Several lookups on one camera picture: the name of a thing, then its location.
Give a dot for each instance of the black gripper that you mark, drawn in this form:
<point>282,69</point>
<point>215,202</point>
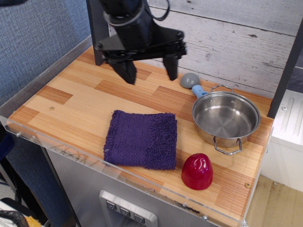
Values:
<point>139,37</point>

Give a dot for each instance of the blue and grey spoon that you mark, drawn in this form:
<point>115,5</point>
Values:
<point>192,81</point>

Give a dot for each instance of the stainless steel pot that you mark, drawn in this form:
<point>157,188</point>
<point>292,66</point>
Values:
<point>223,118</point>

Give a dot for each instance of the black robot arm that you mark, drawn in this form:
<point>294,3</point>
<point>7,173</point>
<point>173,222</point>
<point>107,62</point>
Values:
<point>128,5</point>

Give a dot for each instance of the purple towel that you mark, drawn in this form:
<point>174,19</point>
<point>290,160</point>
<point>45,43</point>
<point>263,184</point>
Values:
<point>145,140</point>

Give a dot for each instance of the red plastic pepper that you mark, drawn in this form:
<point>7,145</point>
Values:
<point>197,172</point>

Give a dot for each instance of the stainless steel cabinet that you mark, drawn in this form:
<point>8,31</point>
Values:
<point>83,175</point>

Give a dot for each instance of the silver control panel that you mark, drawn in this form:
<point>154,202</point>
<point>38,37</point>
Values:
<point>119,212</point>

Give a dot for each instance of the clear acrylic guard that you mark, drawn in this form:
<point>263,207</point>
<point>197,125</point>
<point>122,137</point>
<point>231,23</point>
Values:
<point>67,111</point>

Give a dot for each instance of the white side cabinet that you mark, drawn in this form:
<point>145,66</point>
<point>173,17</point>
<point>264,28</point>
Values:
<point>283,159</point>

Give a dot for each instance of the dark left post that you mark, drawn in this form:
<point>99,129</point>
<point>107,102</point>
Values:
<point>98,27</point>

